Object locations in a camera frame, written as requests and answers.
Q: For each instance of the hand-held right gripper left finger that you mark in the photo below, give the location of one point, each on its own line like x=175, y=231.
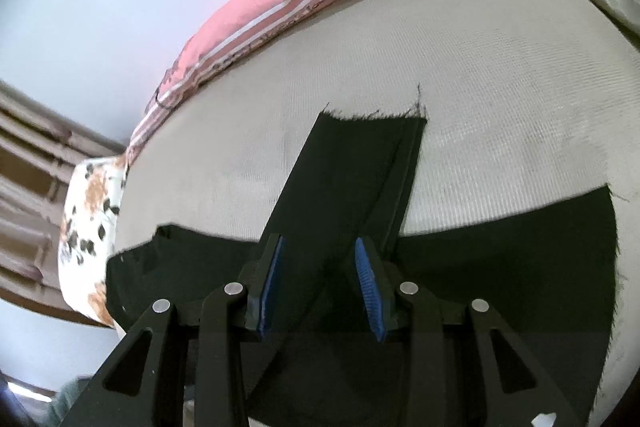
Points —
x=270, y=287

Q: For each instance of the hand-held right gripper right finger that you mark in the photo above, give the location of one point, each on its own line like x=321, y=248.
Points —
x=367, y=287

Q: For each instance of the black pants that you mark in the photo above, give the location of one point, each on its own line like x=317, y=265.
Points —
x=350, y=182

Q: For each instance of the white floral pillow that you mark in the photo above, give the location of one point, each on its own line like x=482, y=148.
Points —
x=90, y=217

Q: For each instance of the beige bed sheet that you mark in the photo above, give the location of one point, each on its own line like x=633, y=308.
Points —
x=450, y=82

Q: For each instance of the grey-green cloth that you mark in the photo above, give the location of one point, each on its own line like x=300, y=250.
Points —
x=70, y=399

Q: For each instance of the pink tree-print blanket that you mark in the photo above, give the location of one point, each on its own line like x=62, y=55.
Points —
x=250, y=32

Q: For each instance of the brown striped curtain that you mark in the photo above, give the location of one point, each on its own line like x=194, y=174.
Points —
x=30, y=187

